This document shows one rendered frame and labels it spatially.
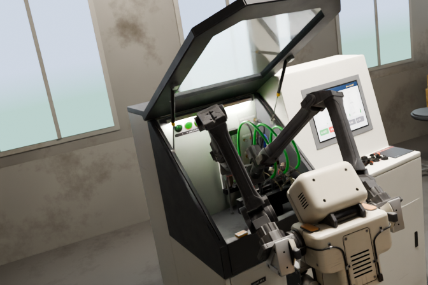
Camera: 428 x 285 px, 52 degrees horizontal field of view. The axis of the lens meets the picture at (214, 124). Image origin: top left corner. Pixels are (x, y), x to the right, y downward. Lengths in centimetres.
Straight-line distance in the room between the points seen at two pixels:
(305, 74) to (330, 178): 119
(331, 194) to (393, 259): 147
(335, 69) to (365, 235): 143
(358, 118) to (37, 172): 293
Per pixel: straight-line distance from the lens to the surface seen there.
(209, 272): 218
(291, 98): 246
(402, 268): 294
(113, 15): 433
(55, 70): 425
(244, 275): 210
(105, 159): 442
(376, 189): 165
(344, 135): 172
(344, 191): 145
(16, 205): 450
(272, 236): 142
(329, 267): 142
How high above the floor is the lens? 191
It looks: 13 degrees down
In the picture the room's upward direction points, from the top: 9 degrees counter-clockwise
